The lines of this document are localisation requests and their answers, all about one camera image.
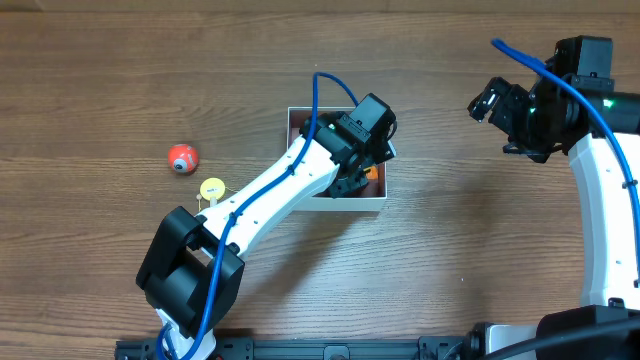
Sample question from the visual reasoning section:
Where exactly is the white and yellow duck plush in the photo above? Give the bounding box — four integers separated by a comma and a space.
364, 166, 379, 181

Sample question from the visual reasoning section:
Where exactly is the yellow wooden rattle drum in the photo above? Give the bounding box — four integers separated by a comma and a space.
196, 177, 235, 211

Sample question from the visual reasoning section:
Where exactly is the red ball with eye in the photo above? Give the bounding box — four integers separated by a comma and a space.
168, 144, 199, 174

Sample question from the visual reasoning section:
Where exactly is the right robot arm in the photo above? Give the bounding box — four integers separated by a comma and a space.
461, 73, 639, 359

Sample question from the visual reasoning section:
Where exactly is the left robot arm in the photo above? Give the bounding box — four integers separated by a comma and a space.
136, 110, 397, 359

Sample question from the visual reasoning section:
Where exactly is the white box with pink interior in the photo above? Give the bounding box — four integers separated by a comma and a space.
286, 106, 388, 212

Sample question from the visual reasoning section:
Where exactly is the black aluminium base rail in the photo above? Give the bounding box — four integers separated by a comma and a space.
113, 336, 481, 360

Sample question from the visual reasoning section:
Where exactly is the thick black cable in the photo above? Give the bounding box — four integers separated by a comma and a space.
484, 315, 640, 360

